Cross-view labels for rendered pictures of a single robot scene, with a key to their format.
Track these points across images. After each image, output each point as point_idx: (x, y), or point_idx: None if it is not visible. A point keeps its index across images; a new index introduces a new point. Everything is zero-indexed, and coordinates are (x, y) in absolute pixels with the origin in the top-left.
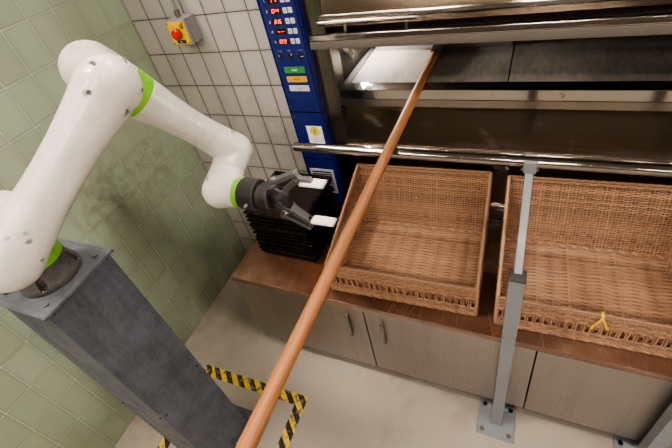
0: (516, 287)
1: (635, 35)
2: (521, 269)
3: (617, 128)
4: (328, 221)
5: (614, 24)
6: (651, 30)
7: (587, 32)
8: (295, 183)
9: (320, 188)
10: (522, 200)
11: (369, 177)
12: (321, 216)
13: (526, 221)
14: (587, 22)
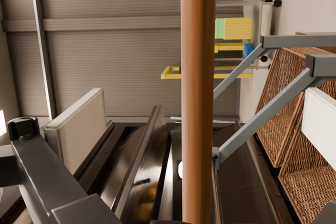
0: (322, 55)
1: (130, 187)
2: (302, 71)
3: (239, 221)
4: (314, 115)
5: (119, 197)
6: (129, 182)
7: (119, 207)
8: (23, 119)
9: (97, 90)
10: (242, 130)
11: (185, 186)
12: (331, 161)
13: (258, 112)
14: (111, 209)
